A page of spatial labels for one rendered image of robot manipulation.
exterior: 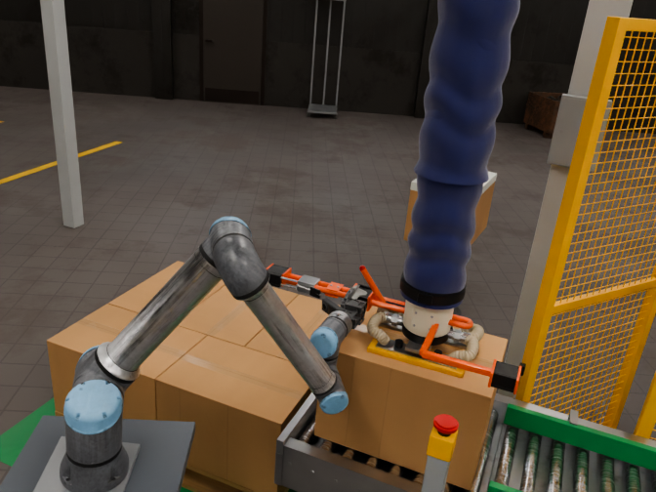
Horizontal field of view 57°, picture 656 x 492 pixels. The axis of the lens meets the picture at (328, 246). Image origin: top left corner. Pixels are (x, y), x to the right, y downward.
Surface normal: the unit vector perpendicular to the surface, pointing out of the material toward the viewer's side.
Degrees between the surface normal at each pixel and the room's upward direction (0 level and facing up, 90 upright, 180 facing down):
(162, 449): 0
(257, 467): 90
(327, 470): 90
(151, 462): 0
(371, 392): 90
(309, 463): 90
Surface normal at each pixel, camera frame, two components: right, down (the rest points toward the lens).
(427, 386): -0.39, 0.34
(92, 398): 0.17, -0.84
